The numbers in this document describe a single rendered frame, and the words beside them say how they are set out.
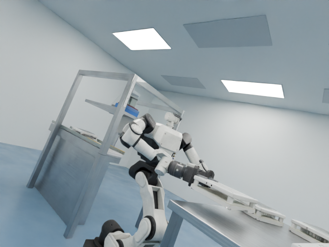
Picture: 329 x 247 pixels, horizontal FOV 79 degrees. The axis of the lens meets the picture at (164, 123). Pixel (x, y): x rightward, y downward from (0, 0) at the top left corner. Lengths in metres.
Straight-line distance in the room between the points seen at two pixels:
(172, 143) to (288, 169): 3.77
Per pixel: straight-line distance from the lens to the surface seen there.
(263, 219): 1.41
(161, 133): 1.43
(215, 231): 0.79
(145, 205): 1.48
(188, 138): 1.67
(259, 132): 5.21
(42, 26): 5.22
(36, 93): 5.14
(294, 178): 4.97
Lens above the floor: 1.07
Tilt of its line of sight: 7 degrees up
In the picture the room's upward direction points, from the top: 21 degrees clockwise
